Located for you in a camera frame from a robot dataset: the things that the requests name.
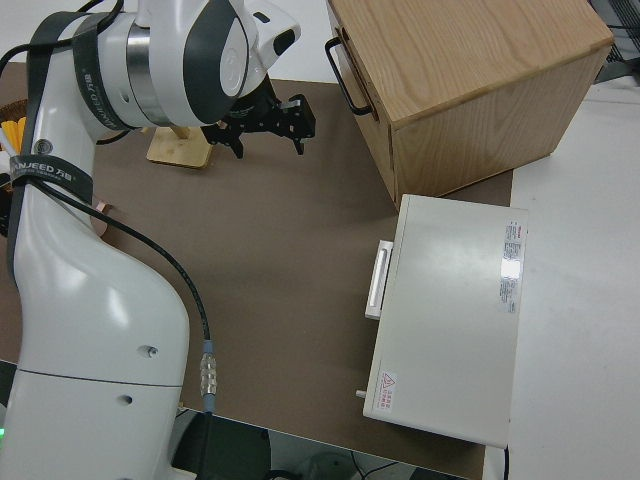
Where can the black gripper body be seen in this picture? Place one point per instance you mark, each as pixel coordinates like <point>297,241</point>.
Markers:
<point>255,117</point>

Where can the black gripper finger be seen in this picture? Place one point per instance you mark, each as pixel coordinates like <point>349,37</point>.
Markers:
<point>302,125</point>
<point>225,136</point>

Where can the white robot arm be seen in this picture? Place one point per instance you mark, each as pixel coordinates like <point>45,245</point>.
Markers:
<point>100,325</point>

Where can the wooden mug tree stand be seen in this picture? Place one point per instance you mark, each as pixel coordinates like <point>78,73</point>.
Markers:
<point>180,150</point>

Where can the brown table mat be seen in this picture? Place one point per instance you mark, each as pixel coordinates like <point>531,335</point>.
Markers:
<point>280,240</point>

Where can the yellow corn cob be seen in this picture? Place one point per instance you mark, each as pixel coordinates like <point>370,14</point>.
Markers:
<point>19,132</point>

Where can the brown wicker basket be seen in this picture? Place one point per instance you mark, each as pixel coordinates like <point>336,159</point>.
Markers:
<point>12,109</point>

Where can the white toaster oven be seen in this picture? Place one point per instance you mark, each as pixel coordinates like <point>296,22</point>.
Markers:
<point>445,320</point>

